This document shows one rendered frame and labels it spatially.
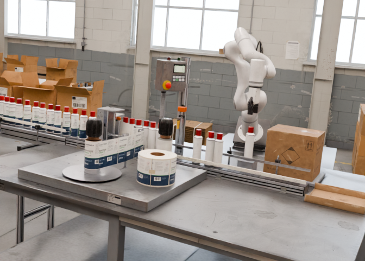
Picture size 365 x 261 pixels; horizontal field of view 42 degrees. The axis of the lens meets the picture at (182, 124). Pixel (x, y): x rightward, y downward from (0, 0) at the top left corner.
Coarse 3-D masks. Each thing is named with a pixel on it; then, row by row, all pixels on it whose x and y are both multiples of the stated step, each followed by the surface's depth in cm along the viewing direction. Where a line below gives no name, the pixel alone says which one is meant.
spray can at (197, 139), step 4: (196, 132) 288; (200, 132) 287; (196, 136) 287; (200, 136) 288; (196, 140) 287; (200, 140) 287; (196, 144) 287; (200, 144) 288; (196, 148) 288; (200, 148) 289; (196, 152) 288; (200, 152) 289; (192, 156) 291; (196, 156) 289; (200, 156) 290
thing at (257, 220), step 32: (0, 160) 283; (32, 160) 288; (224, 160) 322; (64, 192) 237; (192, 192) 252; (224, 192) 256; (256, 192) 260; (160, 224) 208; (192, 224) 209; (224, 224) 212; (256, 224) 215; (288, 224) 218; (320, 224) 221; (352, 224) 224; (288, 256) 185; (320, 256) 188; (352, 256) 190
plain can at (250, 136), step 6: (252, 126) 290; (252, 132) 288; (246, 138) 289; (252, 138) 288; (246, 144) 289; (252, 144) 289; (246, 150) 290; (252, 150) 290; (246, 156) 290; (252, 156) 291
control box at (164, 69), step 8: (160, 64) 295; (168, 64) 294; (184, 64) 299; (160, 72) 296; (168, 72) 295; (160, 80) 296; (168, 80) 296; (160, 88) 296; (176, 88) 299; (184, 88) 302
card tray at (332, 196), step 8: (320, 184) 272; (312, 192) 266; (320, 192) 267; (328, 192) 269; (336, 192) 268; (344, 192) 266; (352, 192) 264; (360, 192) 262; (304, 200) 251; (312, 200) 249; (320, 200) 247; (328, 200) 245; (336, 200) 256; (344, 200) 257; (352, 200) 258; (360, 200) 259; (344, 208) 242; (352, 208) 241; (360, 208) 239
